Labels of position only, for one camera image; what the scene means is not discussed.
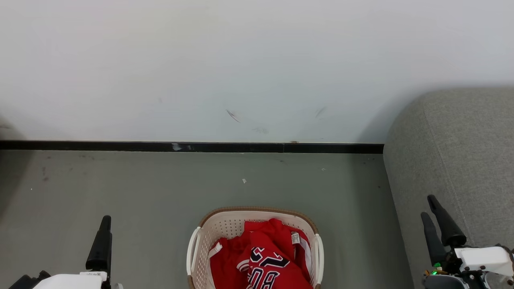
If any grey fabric sofa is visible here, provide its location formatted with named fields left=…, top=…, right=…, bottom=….
left=383, top=88, right=514, bottom=289

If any black wall baseboard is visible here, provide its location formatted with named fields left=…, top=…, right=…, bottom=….
left=0, top=140, right=385, bottom=155

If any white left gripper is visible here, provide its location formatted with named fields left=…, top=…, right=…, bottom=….
left=34, top=216, right=124, bottom=289

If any red jersey with dark print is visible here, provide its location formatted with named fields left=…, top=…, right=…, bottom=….
left=236, top=218, right=314, bottom=289

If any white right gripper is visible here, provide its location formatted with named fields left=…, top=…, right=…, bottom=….
left=420, top=195, right=514, bottom=289

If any cream perforated laundry basket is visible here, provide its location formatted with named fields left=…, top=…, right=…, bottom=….
left=186, top=206, right=325, bottom=289

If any red garment with white stripes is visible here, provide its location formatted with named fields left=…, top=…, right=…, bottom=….
left=209, top=235, right=314, bottom=289

